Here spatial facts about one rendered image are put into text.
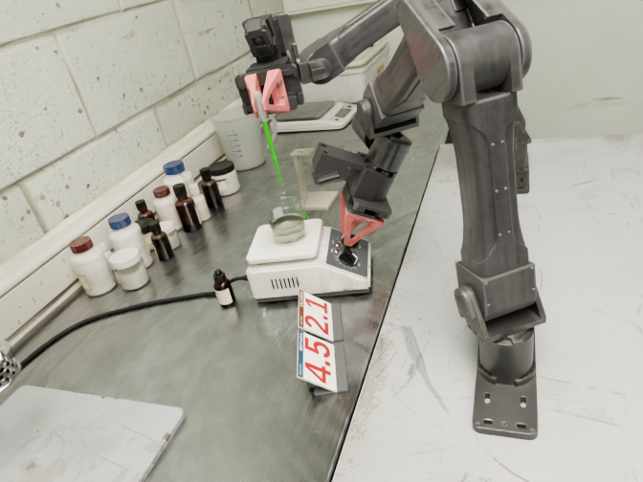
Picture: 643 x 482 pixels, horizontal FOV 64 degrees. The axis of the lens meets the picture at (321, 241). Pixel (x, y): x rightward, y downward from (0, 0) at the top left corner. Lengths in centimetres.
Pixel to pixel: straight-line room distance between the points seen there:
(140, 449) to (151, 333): 25
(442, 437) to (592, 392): 19
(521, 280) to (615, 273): 30
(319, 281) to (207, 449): 31
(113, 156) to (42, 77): 23
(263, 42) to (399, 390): 56
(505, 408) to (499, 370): 4
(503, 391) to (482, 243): 19
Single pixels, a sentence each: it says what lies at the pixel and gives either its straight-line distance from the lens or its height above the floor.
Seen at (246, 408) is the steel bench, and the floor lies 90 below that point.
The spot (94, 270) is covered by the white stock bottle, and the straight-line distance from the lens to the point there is 107.
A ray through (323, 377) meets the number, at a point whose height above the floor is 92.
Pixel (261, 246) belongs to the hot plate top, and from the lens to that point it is 88.
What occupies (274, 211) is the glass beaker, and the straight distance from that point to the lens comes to 83.
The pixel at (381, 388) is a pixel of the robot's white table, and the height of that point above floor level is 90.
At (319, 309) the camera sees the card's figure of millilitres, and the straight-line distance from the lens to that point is 81.
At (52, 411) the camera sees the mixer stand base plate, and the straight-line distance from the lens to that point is 86.
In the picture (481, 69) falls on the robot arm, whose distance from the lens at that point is 54.
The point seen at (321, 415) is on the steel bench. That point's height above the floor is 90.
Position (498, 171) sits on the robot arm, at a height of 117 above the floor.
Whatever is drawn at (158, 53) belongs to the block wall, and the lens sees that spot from 148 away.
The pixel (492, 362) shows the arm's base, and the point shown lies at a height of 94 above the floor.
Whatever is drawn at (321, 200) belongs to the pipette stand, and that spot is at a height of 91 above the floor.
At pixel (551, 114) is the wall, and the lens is 223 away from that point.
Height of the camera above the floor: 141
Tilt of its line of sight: 30 degrees down
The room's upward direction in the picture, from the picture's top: 12 degrees counter-clockwise
